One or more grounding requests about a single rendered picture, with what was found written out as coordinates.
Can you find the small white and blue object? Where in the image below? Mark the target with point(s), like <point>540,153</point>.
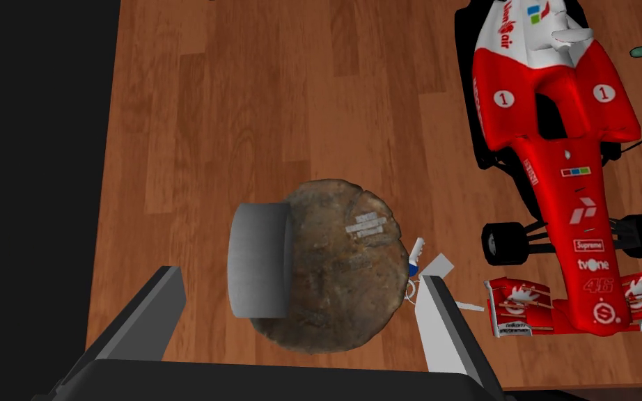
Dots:
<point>429,267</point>

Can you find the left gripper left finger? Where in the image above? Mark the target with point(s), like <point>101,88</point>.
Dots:
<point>145,317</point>

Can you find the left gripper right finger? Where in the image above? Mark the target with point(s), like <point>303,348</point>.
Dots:
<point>439,328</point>

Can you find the red and white toy racing car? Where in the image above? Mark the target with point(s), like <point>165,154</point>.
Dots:
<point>563,167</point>

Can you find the brown round jar, grey neck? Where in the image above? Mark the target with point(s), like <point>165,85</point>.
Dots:
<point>332,273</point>

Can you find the brown wooden table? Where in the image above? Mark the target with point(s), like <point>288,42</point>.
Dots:
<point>276,100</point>

